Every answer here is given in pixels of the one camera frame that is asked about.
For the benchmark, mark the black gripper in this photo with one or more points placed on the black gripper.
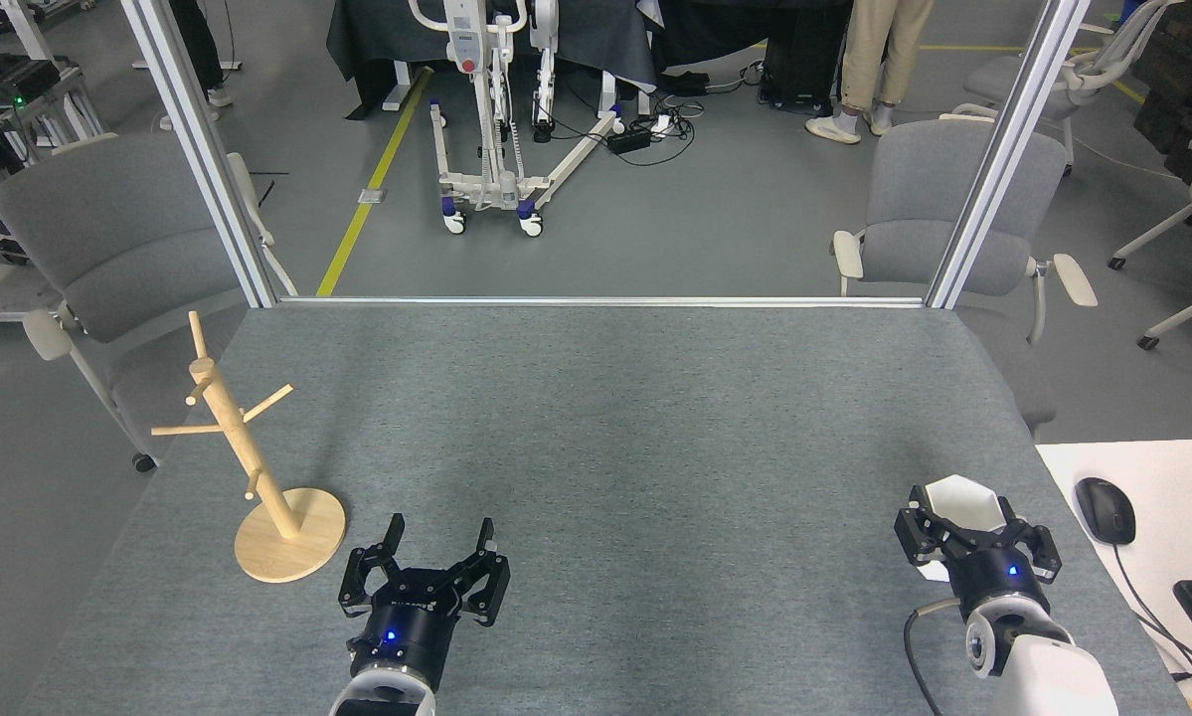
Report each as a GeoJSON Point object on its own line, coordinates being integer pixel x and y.
{"type": "Point", "coordinates": [407, 631]}
{"type": "Point", "coordinates": [993, 577]}

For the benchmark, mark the metal equipment cart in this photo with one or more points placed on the metal equipment cart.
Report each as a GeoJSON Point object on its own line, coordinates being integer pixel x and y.
{"type": "Point", "coordinates": [29, 80]}

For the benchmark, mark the wooden cup rack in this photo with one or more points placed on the wooden cup rack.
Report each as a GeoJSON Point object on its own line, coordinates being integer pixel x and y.
{"type": "Point", "coordinates": [292, 542]}

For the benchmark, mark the black computer mouse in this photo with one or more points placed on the black computer mouse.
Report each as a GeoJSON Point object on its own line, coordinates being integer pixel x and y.
{"type": "Point", "coordinates": [1105, 509]}

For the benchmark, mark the grey chair with beige armrests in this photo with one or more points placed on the grey chair with beige armrests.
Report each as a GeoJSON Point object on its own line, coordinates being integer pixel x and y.
{"type": "Point", "coordinates": [924, 189]}
{"type": "Point", "coordinates": [108, 229]}

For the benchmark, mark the dark grey table cloth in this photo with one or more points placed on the dark grey table cloth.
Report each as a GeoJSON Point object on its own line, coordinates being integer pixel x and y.
{"type": "Point", "coordinates": [596, 40]}

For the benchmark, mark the white stand on wheels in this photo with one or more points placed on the white stand on wheels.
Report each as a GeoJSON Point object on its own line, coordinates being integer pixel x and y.
{"type": "Point", "coordinates": [466, 40]}

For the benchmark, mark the white hexagonal cup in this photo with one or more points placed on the white hexagonal cup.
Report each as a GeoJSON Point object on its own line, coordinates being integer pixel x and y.
{"type": "Point", "coordinates": [963, 502]}

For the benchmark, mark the metal floor socket plate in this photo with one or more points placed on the metal floor socket plate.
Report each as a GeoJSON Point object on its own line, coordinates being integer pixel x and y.
{"type": "Point", "coordinates": [372, 196]}

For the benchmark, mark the black power strip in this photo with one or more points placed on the black power strip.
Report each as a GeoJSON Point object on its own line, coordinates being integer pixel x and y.
{"type": "Point", "coordinates": [629, 140]}

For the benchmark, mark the black case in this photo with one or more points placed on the black case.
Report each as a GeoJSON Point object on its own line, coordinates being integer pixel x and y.
{"type": "Point", "coordinates": [804, 70]}

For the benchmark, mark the dark stacked crates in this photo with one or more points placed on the dark stacked crates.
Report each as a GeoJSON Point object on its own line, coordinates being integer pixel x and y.
{"type": "Point", "coordinates": [1177, 70]}

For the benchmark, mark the silver aluminium post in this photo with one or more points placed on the silver aluminium post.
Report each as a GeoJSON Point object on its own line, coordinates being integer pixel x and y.
{"type": "Point", "coordinates": [198, 149]}
{"type": "Point", "coordinates": [1003, 149]}

